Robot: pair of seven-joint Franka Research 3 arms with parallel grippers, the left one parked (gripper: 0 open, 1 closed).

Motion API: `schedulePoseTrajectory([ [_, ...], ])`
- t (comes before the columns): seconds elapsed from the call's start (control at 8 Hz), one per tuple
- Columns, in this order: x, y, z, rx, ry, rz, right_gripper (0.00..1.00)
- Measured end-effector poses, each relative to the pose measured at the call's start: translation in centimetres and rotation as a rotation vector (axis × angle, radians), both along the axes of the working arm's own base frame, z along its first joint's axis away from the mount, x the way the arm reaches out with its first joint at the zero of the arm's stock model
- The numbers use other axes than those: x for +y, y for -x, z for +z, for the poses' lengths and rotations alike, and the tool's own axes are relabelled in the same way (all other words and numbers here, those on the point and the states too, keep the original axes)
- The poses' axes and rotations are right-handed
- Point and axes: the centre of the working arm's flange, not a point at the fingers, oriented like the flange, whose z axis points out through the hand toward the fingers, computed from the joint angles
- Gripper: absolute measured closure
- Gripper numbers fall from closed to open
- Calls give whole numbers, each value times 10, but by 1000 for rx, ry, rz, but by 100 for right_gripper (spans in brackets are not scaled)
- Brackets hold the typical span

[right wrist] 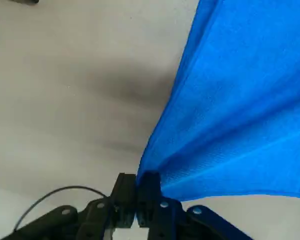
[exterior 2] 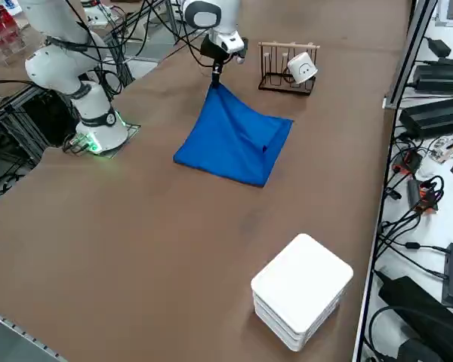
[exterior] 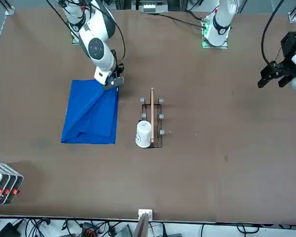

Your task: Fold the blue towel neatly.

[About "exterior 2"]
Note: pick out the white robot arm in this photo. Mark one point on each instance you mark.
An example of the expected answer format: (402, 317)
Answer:
(94, 109)

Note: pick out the ribbed black power supply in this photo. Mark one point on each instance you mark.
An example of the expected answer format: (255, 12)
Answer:
(434, 115)

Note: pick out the grey aluminium rail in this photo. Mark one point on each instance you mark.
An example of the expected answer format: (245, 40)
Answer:
(7, 339)

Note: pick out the long black power brick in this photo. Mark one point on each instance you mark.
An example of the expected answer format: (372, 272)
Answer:
(441, 77)

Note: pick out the white smiley cup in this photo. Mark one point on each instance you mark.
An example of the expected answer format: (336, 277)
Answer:
(302, 68)

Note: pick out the blue microfibre towel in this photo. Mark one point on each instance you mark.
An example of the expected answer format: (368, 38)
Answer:
(230, 139)

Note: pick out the white stacked trays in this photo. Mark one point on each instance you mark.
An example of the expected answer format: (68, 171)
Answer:
(302, 279)

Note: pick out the small black power adapter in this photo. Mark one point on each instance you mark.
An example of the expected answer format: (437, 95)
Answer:
(438, 46)

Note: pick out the large black bag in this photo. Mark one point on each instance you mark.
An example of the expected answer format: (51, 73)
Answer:
(419, 313)

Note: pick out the red and black device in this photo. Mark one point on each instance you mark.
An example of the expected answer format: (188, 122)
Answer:
(409, 161)

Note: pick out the aluminium frame post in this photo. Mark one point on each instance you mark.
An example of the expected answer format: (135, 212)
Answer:
(409, 53)

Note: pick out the clear shelf with red boxes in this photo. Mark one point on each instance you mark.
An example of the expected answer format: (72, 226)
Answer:
(0, 34)

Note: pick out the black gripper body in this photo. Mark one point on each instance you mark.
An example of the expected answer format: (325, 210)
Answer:
(210, 49)

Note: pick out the black and orange device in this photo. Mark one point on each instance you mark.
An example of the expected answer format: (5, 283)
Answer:
(419, 196)

